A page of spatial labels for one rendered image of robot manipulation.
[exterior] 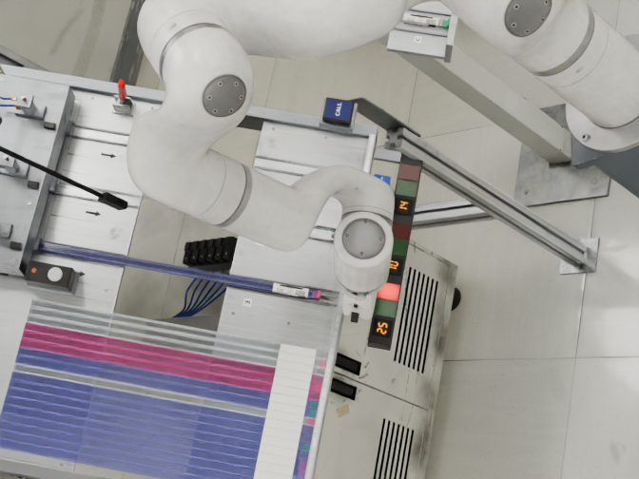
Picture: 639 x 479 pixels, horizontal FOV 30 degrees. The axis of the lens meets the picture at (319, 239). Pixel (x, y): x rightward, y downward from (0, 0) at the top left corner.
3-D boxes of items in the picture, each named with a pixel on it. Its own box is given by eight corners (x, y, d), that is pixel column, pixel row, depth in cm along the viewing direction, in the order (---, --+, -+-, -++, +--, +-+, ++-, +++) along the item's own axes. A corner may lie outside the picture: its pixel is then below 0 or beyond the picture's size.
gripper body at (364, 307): (379, 305, 177) (377, 324, 188) (391, 242, 180) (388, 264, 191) (331, 296, 178) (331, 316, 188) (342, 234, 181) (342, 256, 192)
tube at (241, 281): (320, 293, 198) (320, 291, 197) (319, 300, 198) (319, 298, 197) (30, 240, 202) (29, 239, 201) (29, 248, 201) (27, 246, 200)
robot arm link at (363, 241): (338, 230, 179) (330, 288, 176) (338, 201, 166) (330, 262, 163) (393, 237, 178) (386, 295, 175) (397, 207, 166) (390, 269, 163)
